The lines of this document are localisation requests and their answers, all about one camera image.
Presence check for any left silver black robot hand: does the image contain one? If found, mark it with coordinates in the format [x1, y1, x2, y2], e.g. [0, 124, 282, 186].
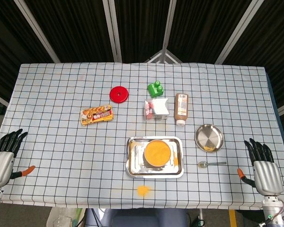
[0, 129, 36, 189]

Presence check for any round steel plate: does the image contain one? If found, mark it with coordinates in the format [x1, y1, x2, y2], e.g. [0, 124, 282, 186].
[195, 123, 225, 153]

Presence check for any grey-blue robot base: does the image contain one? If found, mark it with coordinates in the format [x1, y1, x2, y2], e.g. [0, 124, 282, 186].
[85, 208, 187, 227]

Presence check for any white bowl of orange powder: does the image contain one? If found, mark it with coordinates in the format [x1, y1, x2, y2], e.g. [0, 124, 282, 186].
[143, 139, 171, 169]

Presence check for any orange powder pile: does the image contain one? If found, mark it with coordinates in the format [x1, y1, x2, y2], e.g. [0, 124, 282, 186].
[135, 184, 153, 197]

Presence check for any red round lid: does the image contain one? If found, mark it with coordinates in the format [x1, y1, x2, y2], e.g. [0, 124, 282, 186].
[109, 86, 129, 104]

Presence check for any green toy block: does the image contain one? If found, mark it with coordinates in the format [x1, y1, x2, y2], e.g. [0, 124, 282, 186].
[147, 80, 164, 98]

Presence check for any checked blue tablecloth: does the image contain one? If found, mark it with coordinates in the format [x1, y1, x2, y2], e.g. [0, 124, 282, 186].
[0, 62, 284, 211]

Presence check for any brown sauce bottle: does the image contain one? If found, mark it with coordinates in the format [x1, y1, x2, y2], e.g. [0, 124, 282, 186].
[174, 93, 189, 126]

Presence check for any clear box with red packets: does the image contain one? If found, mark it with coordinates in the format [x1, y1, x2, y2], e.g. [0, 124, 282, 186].
[143, 97, 170, 121]

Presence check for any metal spoon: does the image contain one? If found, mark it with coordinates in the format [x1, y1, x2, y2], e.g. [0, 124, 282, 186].
[198, 161, 227, 169]

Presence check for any yellow snack package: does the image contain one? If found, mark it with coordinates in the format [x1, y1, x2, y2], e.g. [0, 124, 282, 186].
[80, 105, 114, 126]

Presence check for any clear plastic bag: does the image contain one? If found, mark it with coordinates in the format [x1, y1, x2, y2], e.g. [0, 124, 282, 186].
[46, 207, 85, 227]

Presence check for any white triangular frame foot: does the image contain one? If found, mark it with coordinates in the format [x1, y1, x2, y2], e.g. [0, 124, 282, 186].
[143, 49, 183, 63]

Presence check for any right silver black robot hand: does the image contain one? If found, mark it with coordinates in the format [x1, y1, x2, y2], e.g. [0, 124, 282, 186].
[237, 138, 284, 196]

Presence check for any rectangular steel tray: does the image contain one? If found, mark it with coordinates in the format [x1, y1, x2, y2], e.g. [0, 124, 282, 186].
[125, 136, 185, 179]

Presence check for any white partition post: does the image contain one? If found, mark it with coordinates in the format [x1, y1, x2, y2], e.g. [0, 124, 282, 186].
[14, 0, 60, 63]
[214, 0, 260, 65]
[160, 0, 177, 63]
[102, 0, 123, 63]

